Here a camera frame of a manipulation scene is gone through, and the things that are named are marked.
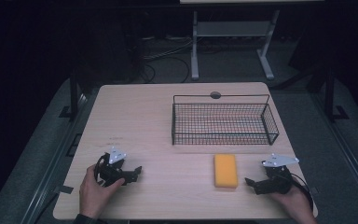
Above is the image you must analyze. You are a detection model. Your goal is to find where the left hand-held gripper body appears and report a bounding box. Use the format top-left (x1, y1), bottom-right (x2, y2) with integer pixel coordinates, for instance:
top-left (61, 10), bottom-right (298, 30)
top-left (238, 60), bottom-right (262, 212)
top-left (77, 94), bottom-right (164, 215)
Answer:
top-left (96, 147), bottom-right (132, 188)

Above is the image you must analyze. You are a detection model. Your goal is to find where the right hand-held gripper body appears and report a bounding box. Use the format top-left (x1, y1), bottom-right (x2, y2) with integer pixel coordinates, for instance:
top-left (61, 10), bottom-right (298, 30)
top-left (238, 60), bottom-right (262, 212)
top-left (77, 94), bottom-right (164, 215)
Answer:
top-left (260, 152), bottom-right (300, 196)

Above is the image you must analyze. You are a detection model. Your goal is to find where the yellow sponge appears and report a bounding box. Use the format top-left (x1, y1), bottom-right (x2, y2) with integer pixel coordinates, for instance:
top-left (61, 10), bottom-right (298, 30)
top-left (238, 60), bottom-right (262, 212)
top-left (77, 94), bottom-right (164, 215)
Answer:
top-left (213, 153), bottom-right (240, 189)

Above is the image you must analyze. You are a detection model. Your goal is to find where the black wire basket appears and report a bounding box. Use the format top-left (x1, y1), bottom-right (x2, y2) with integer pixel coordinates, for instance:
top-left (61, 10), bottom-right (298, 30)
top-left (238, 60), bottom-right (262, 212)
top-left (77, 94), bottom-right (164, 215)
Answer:
top-left (171, 93), bottom-right (281, 147)

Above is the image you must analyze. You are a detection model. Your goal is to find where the person's right hand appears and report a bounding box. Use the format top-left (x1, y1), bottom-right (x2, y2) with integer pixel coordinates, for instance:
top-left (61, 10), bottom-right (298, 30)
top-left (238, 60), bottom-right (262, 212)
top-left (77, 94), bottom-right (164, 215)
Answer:
top-left (268, 186), bottom-right (319, 224)

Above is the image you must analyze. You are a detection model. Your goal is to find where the person's left hand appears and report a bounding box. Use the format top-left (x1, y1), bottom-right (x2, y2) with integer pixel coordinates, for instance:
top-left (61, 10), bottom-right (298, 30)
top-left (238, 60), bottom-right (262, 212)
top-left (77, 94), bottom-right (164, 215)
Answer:
top-left (79, 163), bottom-right (126, 220)

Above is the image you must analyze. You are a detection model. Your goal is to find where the white metal stand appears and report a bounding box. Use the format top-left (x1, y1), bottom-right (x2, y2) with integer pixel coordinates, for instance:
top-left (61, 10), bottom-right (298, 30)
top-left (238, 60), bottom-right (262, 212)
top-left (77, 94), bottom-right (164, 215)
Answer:
top-left (190, 8), bottom-right (281, 81)

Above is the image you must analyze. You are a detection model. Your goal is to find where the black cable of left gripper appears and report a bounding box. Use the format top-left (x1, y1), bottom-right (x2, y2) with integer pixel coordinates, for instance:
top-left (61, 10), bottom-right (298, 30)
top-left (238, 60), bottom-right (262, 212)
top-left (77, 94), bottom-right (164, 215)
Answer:
top-left (93, 154), bottom-right (107, 185)

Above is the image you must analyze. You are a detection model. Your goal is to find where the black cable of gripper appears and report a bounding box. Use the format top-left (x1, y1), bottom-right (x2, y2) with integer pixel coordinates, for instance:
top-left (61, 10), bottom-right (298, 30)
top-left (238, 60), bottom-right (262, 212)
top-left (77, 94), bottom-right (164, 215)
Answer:
top-left (287, 172), bottom-right (314, 213)
top-left (93, 154), bottom-right (107, 185)

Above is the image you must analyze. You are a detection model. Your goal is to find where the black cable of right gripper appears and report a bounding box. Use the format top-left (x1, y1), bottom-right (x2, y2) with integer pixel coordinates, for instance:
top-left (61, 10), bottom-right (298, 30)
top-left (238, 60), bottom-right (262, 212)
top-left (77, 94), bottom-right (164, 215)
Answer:
top-left (287, 172), bottom-right (314, 213)

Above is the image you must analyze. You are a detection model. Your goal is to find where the black metal post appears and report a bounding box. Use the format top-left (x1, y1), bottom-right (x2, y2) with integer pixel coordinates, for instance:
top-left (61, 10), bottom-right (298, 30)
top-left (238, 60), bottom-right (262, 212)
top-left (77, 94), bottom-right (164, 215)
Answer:
top-left (59, 69), bottom-right (85, 120)
top-left (323, 66), bottom-right (350, 123)

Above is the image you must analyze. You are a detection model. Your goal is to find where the bundle of floor cables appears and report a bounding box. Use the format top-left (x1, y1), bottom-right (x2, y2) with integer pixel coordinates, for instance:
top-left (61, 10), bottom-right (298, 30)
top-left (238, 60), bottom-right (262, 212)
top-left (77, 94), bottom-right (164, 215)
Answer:
top-left (133, 35), bottom-right (197, 84)

